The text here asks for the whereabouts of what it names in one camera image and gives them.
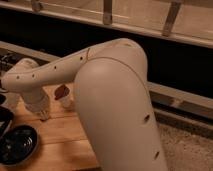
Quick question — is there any black ceramic bowl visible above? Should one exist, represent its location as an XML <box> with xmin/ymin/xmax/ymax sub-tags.
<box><xmin>0</xmin><ymin>125</ymin><xmax>38</xmax><ymax>166</ymax></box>

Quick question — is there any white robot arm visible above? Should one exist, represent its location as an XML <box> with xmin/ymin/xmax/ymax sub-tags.
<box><xmin>1</xmin><ymin>38</ymin><xmax>169</xmax><ymax>171</ymax></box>

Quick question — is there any red and white cup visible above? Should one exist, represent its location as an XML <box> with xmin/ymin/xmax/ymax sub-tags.
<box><xmin>54</xmin><ymin>84</ymin><xmax>72</xmax><ymax>108</ymax></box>

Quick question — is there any black device at left edge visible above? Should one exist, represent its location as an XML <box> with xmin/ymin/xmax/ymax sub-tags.
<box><xmin>0</xmin><ymin>94</ymin><xmax>14</xmax><ymax>137</ymax></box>

